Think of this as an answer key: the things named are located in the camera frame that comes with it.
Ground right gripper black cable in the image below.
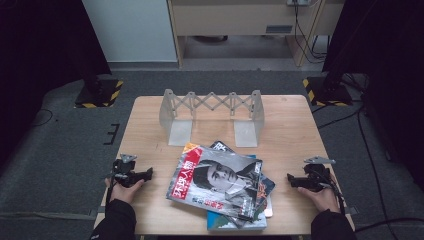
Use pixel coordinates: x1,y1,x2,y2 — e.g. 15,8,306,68
321,171,347,215

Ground long black floor cable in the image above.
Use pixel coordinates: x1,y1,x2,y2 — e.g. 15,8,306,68
353,109,424,233

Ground light wooden desk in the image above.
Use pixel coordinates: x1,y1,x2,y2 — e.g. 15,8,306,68
166,0,346,69

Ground thin black floor cable loop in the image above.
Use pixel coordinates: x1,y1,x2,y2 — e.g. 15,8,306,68
30,107,55,128

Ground black curtain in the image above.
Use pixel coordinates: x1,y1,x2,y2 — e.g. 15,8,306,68
0,0,113,168
321,0,424,183

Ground short black floor cable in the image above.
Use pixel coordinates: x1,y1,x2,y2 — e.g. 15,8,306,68
315,99,366,130

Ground grey expandable bookend rack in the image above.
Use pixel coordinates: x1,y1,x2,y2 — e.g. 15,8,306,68
158,88,266,148

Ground person's left hand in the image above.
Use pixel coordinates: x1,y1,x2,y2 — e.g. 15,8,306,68
104,177,146,205

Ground black cables under desk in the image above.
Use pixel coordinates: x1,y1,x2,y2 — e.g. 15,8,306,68
292,0,330,65

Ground blue book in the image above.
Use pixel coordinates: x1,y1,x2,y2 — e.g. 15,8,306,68
206,153,268,232

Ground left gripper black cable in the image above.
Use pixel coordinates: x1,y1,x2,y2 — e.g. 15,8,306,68
105,173,116,205

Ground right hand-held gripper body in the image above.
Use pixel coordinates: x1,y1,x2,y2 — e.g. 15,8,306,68
301,155,337,193

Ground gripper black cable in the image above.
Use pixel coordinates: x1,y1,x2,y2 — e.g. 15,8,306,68
321,171,347,215
105,173,116,205

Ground white cabinet panel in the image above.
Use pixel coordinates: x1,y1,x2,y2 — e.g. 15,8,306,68
81,0,179,64

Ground person's right hand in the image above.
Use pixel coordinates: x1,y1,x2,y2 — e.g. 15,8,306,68
297,185,342,214

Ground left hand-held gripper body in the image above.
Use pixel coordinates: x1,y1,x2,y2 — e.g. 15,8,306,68
111,153,143,188

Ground black yellow striped stand base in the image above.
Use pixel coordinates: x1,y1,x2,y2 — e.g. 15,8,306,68
74,78,125,109
302,76,354,108

